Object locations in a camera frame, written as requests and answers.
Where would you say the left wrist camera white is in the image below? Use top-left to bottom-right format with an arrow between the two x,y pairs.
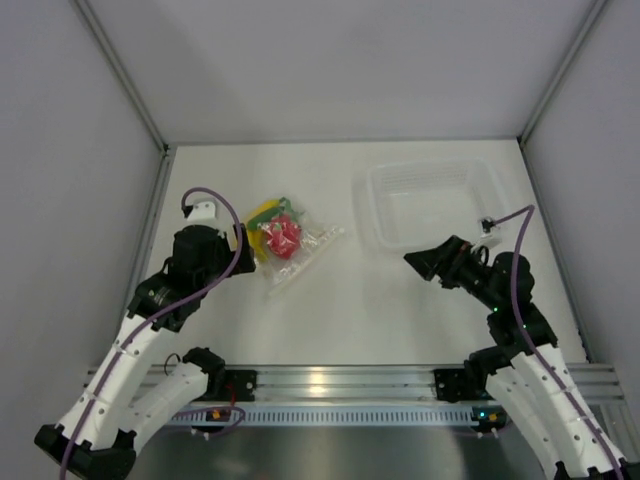
184,198 -> 218,227

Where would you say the left aluminium frame post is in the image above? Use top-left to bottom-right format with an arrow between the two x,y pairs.
70,0 -> 168,154

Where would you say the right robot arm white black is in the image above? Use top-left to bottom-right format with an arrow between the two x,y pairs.
403,236 -> 639,479

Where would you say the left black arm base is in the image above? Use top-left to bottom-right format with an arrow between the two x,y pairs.
202,368 -> 258,404

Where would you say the yellow fake banana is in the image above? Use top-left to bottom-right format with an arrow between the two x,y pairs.
244,199 -> 281,263

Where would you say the red fake dragon fruit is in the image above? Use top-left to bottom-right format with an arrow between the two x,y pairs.
261,214 -> 302,260

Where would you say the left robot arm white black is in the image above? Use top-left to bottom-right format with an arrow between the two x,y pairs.
34,223 -> 256,479

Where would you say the clear zip top bag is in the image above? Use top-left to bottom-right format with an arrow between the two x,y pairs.
244,197 -> 344,297

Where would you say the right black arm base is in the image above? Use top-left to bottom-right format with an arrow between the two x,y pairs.
433,368 -> 492,403

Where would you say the clear plastic basket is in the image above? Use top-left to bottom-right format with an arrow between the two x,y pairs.
364,157 -> 510,254

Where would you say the right aluminium frame post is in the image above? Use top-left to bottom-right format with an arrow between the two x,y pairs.
517,0 -> 616,146

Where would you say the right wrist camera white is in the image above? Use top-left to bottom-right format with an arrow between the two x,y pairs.
476,217 -> 501,249

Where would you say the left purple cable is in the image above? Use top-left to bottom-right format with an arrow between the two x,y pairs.
57,186 -> 247,480

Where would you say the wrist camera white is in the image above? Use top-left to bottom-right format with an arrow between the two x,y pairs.
184,198 -> 218,227
476,217 -> 501,249

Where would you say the white slotted cable duct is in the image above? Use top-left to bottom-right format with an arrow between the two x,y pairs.
168,405 -> 483,427

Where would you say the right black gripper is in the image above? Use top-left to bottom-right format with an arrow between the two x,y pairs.
404,234 -> 503,311

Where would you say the aluminium frame post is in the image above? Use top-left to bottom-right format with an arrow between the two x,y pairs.
517,0 -> 616,146
70,0 -> 168,154

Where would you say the aluminium mounting rail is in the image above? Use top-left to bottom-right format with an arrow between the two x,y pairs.
82,363 -> 626,404

